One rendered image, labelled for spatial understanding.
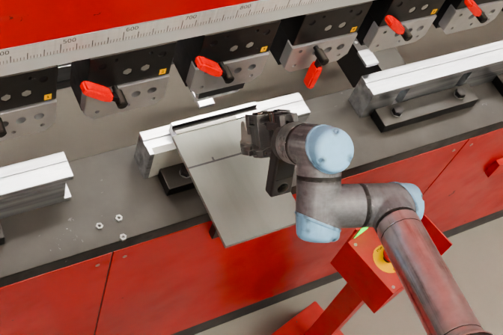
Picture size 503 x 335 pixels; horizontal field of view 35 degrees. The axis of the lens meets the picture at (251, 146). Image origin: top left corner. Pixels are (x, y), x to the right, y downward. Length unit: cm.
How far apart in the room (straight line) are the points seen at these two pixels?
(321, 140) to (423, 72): 76
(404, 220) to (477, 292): 164
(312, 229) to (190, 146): 41
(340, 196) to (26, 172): 62
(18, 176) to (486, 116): 118
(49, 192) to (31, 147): 117
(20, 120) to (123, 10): 27
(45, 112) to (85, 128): 148
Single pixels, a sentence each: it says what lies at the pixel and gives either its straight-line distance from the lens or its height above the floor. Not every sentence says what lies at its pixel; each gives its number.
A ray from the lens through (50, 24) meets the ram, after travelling 117.
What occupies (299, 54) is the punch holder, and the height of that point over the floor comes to 123.
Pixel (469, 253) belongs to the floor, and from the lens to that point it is 299.
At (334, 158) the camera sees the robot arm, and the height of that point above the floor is 132.
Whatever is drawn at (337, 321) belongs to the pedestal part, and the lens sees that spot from 223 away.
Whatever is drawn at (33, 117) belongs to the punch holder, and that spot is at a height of 122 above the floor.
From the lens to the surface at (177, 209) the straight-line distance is 167.
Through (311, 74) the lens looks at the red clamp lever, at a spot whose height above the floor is 120.
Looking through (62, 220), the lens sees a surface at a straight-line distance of 163.
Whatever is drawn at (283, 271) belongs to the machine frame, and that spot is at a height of 31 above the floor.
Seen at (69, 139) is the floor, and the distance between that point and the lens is 278.
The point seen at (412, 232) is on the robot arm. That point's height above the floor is 130.
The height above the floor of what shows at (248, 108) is 99.
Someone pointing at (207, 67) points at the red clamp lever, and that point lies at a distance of 133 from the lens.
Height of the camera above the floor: 231
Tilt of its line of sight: 53 degrees down
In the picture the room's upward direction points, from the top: 24 degrees clockwise
